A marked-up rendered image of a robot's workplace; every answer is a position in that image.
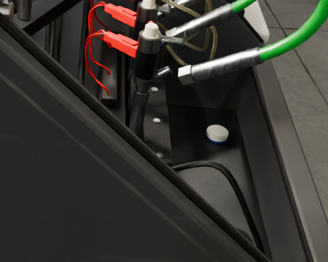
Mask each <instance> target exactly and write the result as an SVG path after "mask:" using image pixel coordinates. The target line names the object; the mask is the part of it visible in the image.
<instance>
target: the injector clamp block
mask: <svg viewBox="0 0 328 262"><path fill-rule="evenodd" d="M103 47H104V41H103V40H102V45H101V51H100V61H99V63H100V64H102V65H103ZM161 68H163V58H162V47H161V48H160V51H159V56H158V62H157V69H161ZM157 69H156V70H157ZM102 70H103V67H101V66H99V71H98V81H99V82H100V83H102ZM149 91H150V93H149V99H148V103H147V105H146V111H145V117H144V124H143V130H142V136H141V141H142V142H144V143H145V144H146V145H147V146H148V147H149V148H150V149H152V150H153V151H154V152H155V153H156V154H157V155H158V156H159V157H160V158H161V159H162V160H163V161H164V162H165V163H167V164H168V165H169V166H170V167H172V165H173V160H172V150H171V139H170V128H169V118H168V107H167V96H166V86H165V79H163V81H161V82H158V83H156V84H153V85H152V86H150V87H149ZM101 93H102V87H101V86H100V85H99V84H98V90H97V99H98V100H99V101H100V102H101ZM106 108H107V109H108V110H109V111H110V112H111V113H113V114H114V115H115V116H116V117H117V118H118V119H119V120H120V121H121V122H122V123H123V124H124V125H125V116H126V111H125V53H124V52H122V51H120V50H118V61H117V104H116V107H115V108H110V107H106Z"/></svg>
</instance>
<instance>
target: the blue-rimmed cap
mask: <svg viewBox="0 0 328 262"><path fill-rule="evenodd" d="M228 134H229V132H228V130H227V129H226V128H224V127H223V126H220V125H211V126H209V127H208V128H207V131H206V138H207V139H208V140H209V141H211V142H213V143H218V144H221V143H225V142H226V141H227V139H228Z"/></svg>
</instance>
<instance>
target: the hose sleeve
mask: <svg viewBox="0 0 328 262"><path fill-rule="evenodd" d="M259 49H260V47H255V48H252V49H247V50H245V51H240V52H238V53H235V54H231V55H228V56H224V57H221V58H218V59H214V60H208V61H207V62H202V63H200V64H196V65H193V66H192V69H191V73H192V77H193V79H194V80H196V81H201V80H204V79H209V78H211V77H216V76H218V75H222V74H226V73H230V72H233V71H237V70H241V69H247V68H249V67H254V66H256V65H259V64H262V63H264V61H262V60H261V58H260V54H259Z"/></svg>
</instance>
